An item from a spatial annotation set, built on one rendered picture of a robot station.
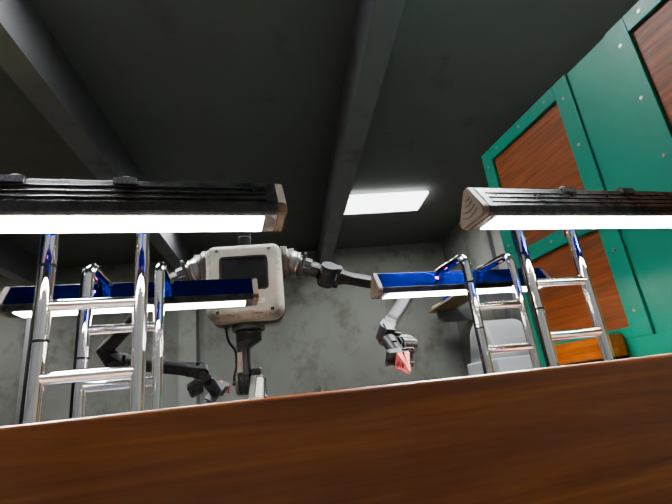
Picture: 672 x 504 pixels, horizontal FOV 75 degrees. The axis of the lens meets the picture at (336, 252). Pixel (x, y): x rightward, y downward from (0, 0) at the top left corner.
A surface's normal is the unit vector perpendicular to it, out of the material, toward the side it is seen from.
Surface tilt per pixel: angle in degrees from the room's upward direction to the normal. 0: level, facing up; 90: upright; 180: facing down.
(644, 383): 90
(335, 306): 90
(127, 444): 90
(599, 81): 90
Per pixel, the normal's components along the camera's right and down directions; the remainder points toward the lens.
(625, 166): -0.96, 0.02
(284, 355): 0.10, -0.33
